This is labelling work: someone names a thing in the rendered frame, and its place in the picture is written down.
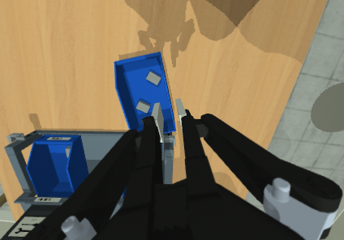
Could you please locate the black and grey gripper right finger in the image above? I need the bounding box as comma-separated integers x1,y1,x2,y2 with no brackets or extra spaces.
175,98,342,240

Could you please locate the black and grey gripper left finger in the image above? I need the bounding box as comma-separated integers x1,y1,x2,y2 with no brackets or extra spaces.
22,102,164,240

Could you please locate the black hard case with orange latches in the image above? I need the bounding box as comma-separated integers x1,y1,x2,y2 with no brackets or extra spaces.
0,205,60,240

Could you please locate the grey metal shelf rack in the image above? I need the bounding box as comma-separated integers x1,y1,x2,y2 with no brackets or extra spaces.
4,130,176,212

